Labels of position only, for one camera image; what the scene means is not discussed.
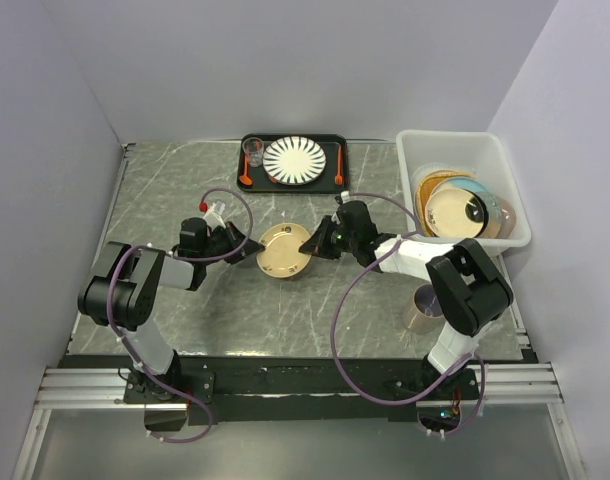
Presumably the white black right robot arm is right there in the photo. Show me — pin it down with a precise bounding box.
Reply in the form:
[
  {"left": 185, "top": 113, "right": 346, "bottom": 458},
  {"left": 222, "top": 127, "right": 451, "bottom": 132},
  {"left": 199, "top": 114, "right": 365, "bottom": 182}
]
[{"left": 299, "top": 200, "right": 514, "bottom": 398}]

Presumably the white plastic bin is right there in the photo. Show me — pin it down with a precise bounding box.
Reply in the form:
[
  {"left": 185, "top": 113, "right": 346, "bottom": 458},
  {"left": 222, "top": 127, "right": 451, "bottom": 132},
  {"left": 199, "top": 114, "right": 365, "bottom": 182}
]
[{"left": 396, "top": 129, "right": 532, "bottom": 256}]

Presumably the dark metallic bowl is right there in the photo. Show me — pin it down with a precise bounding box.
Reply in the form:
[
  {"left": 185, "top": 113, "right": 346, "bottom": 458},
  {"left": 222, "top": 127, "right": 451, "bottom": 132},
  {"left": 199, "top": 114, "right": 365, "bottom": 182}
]
[{"left": 496, "top": 196, "right": 517, "bottom": 239}]

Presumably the striped white blue plate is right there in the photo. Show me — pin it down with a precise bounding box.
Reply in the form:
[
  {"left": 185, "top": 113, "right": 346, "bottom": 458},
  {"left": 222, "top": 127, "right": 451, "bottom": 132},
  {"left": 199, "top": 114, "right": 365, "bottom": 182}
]
[{"left": 263, "top": 136, "right": 327, "bottom": 186}]

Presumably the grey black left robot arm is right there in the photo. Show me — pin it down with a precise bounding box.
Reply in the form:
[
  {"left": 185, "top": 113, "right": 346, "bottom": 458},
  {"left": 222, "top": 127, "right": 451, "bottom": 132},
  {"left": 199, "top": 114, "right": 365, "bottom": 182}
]
[{"left": 77, "top": 217, "right": 264, "bottom": 402}]

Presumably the orange spoon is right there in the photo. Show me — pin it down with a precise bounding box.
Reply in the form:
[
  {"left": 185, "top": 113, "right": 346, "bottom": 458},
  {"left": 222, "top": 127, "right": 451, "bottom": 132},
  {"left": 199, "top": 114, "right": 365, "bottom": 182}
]
[{"left": 239, "top": 156, "right": 253, "bottom": 187}]

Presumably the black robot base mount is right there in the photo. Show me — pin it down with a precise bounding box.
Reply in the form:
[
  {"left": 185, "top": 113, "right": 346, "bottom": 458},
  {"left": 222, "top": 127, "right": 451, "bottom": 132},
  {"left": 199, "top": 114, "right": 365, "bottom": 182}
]
[{"left": 121, "top": 357, "right": 480, "bottom": 425}]

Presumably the tan bottom plate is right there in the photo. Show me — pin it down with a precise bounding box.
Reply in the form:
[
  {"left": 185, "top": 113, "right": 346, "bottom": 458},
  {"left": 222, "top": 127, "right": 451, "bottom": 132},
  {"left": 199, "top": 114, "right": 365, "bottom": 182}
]
[{"left": 256, "top": 223, "right": 311, "bottom": 279}]

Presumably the black serving tray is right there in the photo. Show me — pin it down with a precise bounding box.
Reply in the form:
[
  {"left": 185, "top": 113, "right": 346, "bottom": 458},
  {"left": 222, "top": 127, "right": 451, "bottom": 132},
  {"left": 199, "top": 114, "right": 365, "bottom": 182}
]
[{"left": 236, "top": 133, "right": 350, "bottom": 195}]

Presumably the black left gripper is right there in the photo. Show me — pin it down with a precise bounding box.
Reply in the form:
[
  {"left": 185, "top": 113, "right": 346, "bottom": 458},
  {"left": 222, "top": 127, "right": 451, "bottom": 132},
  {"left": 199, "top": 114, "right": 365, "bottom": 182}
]
[{"left": 201, "top": 220, "right": 266, "bottom": 265}]

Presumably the orange woven pattern plate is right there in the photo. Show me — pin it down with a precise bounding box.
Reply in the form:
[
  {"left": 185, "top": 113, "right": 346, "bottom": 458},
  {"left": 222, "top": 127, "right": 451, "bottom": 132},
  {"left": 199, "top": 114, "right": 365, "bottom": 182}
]
[{"left": 415, "top": 169, "right": 472, "bottom": 236}]

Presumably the black glossy bowl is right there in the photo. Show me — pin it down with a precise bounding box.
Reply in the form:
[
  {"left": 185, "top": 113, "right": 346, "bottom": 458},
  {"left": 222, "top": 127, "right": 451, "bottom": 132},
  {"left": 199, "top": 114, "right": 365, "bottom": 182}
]
[{"left": 476, "top": 191, "right": 492, "bottom": 238}]

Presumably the beige rimmed bottom bowl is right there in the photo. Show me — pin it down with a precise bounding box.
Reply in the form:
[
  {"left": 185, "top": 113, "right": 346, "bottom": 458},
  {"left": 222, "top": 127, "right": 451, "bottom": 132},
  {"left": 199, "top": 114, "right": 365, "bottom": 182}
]
[{"left": 425, "top": 188, "right": 484, "bottom": 238}]

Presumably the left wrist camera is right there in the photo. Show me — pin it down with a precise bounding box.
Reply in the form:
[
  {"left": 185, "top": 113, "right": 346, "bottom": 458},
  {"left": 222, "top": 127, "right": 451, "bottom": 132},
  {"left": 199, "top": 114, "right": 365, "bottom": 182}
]
[{"left": 199, "top": 200, "right": 226, "bottom": 229}]

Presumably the clear drinking glass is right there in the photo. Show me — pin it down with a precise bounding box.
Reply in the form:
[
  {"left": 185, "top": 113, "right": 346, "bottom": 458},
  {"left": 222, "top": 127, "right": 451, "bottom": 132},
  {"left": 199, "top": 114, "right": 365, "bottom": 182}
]
[{"left": 241, "top": 136, "right": 264, "bottom": 168}]

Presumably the pink beige mug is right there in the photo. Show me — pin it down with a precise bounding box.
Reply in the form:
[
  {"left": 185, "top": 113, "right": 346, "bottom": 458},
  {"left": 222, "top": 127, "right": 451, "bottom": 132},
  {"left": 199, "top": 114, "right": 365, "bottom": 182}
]
[{"left": 402, "top": 283, "right": 444, "bottom": 334}]

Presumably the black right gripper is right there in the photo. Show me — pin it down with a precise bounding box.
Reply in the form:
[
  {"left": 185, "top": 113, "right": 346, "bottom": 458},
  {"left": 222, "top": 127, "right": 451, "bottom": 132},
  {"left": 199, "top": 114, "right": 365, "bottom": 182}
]
[{"left": 300, "top": 215, "right": 358, "bottom": 260}]

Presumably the blue grey plate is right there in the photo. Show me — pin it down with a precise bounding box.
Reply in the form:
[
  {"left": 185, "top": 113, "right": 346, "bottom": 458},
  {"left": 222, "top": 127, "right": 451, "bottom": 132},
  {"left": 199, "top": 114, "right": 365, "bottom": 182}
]
[{"left": 430, "top": 177, "right": 502, "bottom": 239}]

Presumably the orange fork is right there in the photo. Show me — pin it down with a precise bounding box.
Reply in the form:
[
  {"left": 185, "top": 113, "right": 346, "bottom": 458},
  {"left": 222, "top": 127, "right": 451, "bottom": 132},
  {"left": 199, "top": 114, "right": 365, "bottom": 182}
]
[{"left": 334, "top": 145, "right": 344, "bottom": 186}]

